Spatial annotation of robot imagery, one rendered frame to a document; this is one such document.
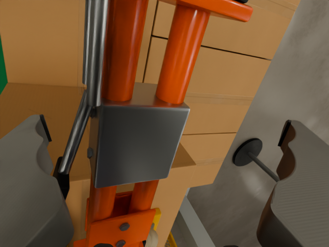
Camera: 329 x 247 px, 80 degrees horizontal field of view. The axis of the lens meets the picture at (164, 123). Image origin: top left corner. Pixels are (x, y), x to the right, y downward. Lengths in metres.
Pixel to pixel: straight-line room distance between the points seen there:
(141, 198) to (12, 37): 0.57
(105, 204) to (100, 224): 0.02
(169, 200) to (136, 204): 0.29
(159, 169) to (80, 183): 0.22
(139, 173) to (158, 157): 0.02
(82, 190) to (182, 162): 0.20
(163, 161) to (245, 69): 0.85
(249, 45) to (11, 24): 0.80
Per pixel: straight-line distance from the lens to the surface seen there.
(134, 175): 0.16
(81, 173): 0.37
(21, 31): 0.67
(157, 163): 0.16
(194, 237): 2.03
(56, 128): 0.49
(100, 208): 0.19
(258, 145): 2.49
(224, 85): 0.93
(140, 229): 0.23
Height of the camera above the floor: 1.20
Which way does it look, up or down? 50 degrees down
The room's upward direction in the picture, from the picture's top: 144 degrees clockwise
